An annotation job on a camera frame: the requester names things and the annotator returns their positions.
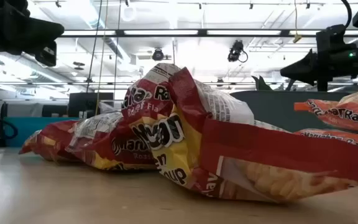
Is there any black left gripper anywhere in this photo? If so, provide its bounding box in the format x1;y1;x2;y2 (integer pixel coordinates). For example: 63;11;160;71
0;0;65;68

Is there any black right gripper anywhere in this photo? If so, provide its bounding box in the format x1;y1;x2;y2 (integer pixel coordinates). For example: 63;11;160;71
280;46;358;92

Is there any orange chicken ramen pack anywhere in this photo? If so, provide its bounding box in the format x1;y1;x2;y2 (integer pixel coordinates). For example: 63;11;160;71
293;86;358;134
294;128;358;154

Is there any red beef ramen pack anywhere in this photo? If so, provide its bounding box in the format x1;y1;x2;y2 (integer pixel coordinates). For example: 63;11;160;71
121;63;255;125
19;111;158;171
129;67;358;205

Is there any grey-green plastic bin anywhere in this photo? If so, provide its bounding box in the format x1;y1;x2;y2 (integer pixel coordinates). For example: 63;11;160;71
230;90;351;133

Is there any green potted plant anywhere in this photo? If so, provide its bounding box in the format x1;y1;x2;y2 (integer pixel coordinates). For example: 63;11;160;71
251;75;273;91

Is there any black monitor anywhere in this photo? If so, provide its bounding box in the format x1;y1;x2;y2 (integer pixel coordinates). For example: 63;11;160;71
68;92;114;118

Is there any blue plastic bin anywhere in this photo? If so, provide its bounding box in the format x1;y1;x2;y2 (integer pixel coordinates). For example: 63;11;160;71
4;116;80;147

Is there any round black ceiling lamp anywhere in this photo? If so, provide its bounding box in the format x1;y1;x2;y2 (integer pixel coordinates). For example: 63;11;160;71
152;47;165;62

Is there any black overhead crossbar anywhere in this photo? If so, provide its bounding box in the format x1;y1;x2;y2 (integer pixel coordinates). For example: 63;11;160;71
59;29;358;39

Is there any yellow hanging cord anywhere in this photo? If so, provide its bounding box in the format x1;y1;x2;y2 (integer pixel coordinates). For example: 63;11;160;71
292;0;303;44

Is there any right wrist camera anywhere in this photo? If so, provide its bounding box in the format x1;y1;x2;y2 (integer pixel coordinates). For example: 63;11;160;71
315;24;348;53

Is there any black hanging cable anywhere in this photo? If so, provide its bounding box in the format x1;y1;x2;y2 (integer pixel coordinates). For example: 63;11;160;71
85;0;104;93

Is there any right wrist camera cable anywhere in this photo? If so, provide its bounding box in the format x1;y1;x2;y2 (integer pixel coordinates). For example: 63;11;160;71
340;0;353;29

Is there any black overhead camera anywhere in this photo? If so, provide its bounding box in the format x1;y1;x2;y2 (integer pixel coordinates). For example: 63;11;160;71
227;39;249;63

